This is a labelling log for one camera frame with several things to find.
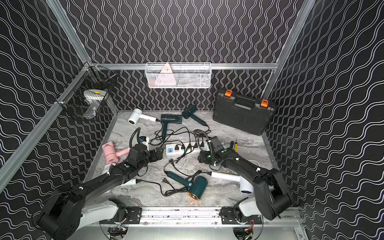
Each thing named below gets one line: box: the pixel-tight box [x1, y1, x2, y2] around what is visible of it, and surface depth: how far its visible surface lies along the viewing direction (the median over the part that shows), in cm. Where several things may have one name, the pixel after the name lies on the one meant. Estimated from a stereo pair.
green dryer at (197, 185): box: [164, 171, 208, 201], surface depth 83 cm
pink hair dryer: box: [101, 141, 130, 165], surface depth 94 cm
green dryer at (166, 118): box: [160, 114, 182, 141], surface depth 112 cm
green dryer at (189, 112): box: [181, 105, 208, 127], surface depth 116 cm
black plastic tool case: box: [212, 89, 277, 136], surface depth 95 cm
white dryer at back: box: [128, 108, 161, 125], surface depth 115 cm
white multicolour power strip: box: [165, 141, 209, 157], surface depth 97 cm
